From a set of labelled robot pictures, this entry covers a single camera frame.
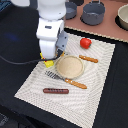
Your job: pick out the yellow toy box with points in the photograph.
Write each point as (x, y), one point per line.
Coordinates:
(49, 63)

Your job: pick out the grey toy pot middle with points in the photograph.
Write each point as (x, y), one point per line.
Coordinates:
(93, 13)

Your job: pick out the white woven placemat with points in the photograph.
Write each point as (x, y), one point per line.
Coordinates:
(72, 87)

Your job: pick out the fork with orange handle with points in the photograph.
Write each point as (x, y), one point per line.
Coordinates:
(74, 83)

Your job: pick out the red toy tomato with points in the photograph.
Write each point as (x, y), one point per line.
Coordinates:
(85, 43)

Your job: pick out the brown toy sausage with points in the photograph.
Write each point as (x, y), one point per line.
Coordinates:
(55, 91)

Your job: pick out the round beige plate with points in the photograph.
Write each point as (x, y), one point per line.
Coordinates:
(70, 66)

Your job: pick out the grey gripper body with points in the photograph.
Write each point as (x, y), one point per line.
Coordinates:
(61, 42)

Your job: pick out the grey toy pot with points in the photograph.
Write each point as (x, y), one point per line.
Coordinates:
(93, 13)
(71, 10)

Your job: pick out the grey toy pot left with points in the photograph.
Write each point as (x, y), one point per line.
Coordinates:
(71, 10)

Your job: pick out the knife with orange handle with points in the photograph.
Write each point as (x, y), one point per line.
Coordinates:
(88, 58)

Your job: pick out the beige bowl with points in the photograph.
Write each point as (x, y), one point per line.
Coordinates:
(123, 16)

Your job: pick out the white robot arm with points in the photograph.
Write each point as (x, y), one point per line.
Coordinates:
(50, 30)

